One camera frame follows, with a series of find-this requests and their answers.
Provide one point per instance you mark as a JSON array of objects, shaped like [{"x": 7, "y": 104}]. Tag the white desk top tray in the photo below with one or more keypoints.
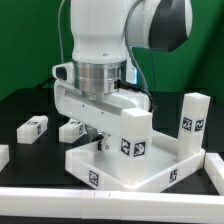
[{"x": 109, "y": 170}]

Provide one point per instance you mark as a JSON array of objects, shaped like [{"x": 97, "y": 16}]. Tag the white fence rail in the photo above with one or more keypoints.
[
  {"x": 214, "y": 166},
  {"x": 90, "y": 204}
]

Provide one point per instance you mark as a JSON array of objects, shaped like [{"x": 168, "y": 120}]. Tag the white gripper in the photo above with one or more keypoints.
[{"x": 96, "y": 95}]

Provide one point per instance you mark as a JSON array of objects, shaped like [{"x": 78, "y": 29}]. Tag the white right fence rail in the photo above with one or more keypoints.
[{"x": 214, "y": 166}]

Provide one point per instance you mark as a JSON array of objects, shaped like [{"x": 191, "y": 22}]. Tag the white front fence rail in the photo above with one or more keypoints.
[{"x": 90, "y": 204}]

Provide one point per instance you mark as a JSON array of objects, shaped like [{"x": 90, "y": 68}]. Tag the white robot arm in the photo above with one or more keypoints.
[{"x": 106, "y": 31}]

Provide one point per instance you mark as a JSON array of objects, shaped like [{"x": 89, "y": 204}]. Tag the white left fence block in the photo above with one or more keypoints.
[{"x": 4, "y": 156}]

